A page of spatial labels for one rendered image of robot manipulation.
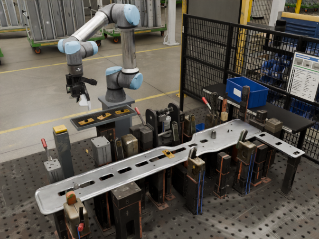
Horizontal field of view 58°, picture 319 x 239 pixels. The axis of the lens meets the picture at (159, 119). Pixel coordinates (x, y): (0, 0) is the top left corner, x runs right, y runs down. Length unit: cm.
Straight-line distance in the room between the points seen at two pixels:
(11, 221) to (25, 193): 22
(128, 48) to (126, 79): 21
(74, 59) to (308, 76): 146
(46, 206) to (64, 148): 40
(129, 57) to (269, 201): 123
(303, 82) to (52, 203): 169
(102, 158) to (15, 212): 61
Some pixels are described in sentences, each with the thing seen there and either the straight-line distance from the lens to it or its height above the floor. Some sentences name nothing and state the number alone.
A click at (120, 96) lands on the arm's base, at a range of 205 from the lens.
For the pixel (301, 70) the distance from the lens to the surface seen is 216.
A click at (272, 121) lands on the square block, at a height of 106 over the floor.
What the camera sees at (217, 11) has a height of 145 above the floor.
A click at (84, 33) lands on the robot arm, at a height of 161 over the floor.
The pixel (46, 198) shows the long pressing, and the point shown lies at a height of 100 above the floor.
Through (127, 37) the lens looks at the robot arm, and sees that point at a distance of 186.
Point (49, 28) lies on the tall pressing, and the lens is 834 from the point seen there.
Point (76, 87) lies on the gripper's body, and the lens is 156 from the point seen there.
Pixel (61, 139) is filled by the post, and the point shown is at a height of 111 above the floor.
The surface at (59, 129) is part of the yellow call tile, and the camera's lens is 166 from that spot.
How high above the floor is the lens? 193
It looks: 27 degrees down
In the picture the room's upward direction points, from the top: straight up
